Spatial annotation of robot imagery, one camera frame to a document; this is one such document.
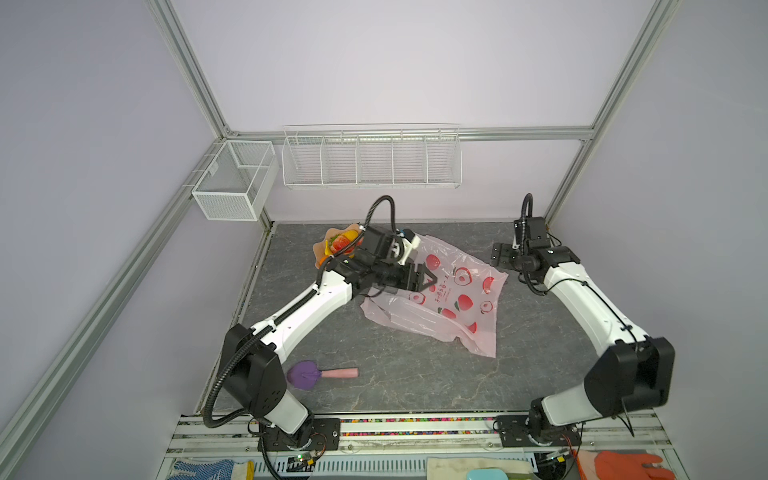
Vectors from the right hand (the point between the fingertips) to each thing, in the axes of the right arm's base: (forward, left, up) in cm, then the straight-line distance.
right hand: (511, 257), depth 85 cm
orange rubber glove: (-47, -17, -18) cm, 53 cm away
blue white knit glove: (-49, +78, -18) cm, 94 cm away
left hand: (-11, +26, +4) cm, 28 cm away
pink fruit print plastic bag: (-5, +12, -19) cm, 23 cm away
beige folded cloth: (-48, +19, -19) cm, 55 cm away
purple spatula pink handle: (-27, +59, -18) cm, 67 cm away
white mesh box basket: (+25, +85, +9) cm, 89 cm away
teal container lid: (-49, +12, -19) cm, 54 cm away
